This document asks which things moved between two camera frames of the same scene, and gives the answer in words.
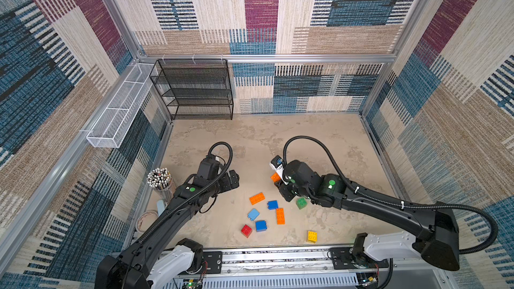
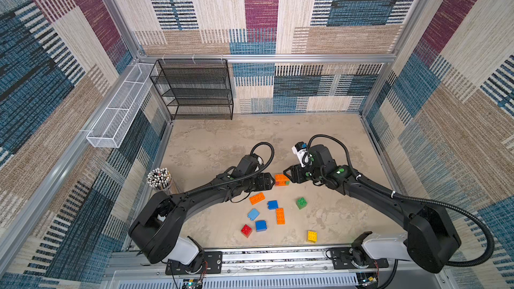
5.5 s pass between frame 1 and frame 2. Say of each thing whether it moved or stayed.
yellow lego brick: stayed
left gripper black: moved
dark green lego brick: stayed
